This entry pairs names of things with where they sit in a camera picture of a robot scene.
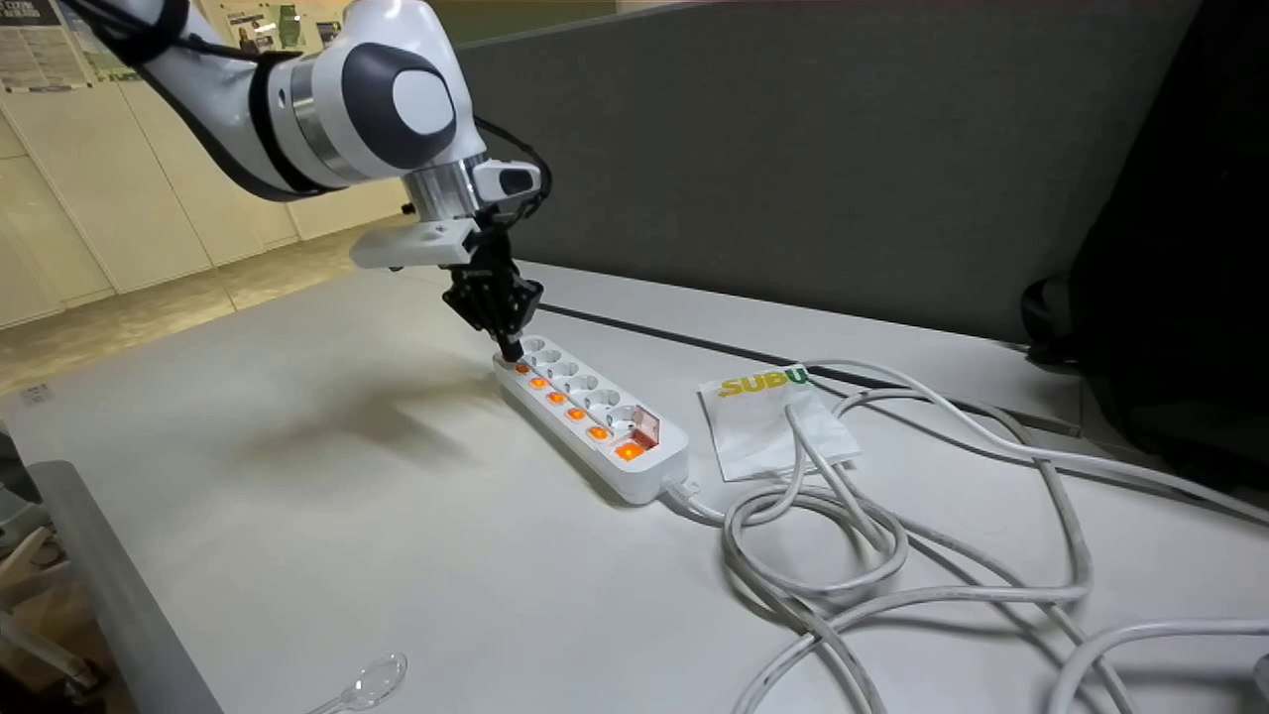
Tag white sachet yellow print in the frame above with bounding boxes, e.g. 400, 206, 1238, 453
693, 365, 863, 488

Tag clear plastic spoon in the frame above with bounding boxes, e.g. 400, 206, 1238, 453
310, 649, 412, 714

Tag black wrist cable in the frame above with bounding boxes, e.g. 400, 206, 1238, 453
473, 116, 555, 228

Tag grey partition panel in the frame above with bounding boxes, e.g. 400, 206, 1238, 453
452, 0, 1202, 349

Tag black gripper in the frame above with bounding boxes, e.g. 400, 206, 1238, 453
441, 213, 545, 365

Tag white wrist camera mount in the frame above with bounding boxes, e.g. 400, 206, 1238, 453
347, 213, 482, 279

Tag white text poster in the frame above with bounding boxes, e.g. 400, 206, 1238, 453
0, 0, 87, 96

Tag white multi-socket power strip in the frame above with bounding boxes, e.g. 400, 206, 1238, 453
489, 329, 693, 506

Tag white power cable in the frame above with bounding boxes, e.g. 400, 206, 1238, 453
667, 353, 1269, 714

